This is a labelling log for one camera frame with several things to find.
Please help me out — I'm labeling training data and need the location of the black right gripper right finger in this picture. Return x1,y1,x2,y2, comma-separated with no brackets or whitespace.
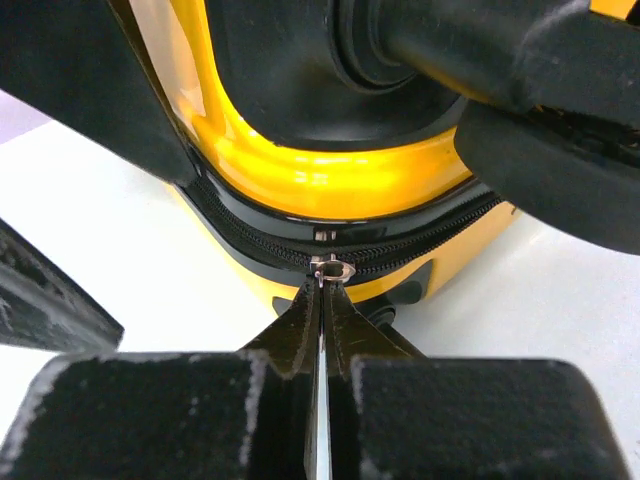
322,285,629,479

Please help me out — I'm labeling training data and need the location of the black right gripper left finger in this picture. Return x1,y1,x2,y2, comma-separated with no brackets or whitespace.
1,284,320,479

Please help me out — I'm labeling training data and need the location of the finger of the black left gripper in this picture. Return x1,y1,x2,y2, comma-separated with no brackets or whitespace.
1,222,124,353

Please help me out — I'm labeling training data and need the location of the yellow Pikachu suitcase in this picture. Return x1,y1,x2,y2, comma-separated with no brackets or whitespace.
0,0,640,331

